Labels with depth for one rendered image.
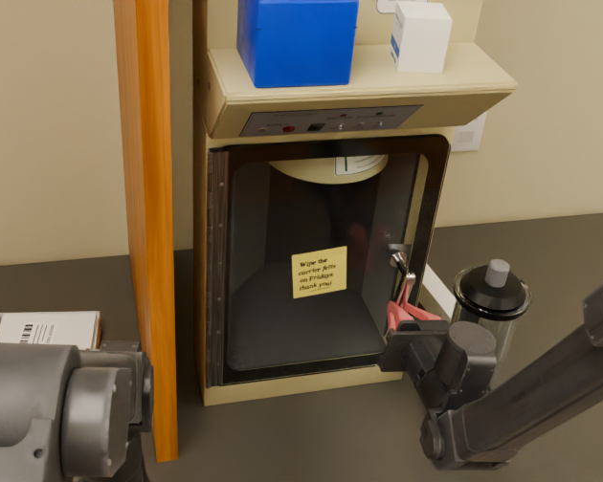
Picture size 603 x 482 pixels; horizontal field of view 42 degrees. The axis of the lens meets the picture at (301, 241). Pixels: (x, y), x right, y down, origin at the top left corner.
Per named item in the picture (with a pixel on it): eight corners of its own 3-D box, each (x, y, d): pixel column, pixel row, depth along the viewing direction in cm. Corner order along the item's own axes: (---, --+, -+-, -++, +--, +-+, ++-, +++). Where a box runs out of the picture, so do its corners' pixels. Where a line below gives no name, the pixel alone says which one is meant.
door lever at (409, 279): (390, 303, 114) (373, 303, 114) (409, 251, 109) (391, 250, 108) (402, 328, 110) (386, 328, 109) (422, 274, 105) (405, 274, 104)
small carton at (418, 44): (388, 53, 88) (396, 0, 85) (432, 54, 89) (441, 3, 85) (396, 72, 84) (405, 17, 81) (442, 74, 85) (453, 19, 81)
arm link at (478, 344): (427, 467, 88) (498, 468, 90) (459, 392, 82) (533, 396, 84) (400, 389, 98) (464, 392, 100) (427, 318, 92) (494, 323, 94)
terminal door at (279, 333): (209, 383, 116) (212, 145, 93) (403, 359, 123) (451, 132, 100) (210, 388, 115) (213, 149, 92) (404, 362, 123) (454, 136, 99)
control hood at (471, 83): (204, 129, 91) (204, 48, 86) (459, 117, 99) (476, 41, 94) (220, 182, 82) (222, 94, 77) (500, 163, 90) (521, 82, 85)
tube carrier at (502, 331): (430, 363, 128) (456, 259, 116) (497, 376, 127) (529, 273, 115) (426, 412, 120) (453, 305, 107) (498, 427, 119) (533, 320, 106)
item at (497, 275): (457, 275, 117) (466, 239, 113) (521, 286, 116) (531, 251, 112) (456, 315, 109) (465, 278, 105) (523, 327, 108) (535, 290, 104)
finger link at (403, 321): (380, 284, 107) (405, 330, 100) (428, 285, 109) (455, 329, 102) (368, 323, 110) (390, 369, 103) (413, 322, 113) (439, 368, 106)
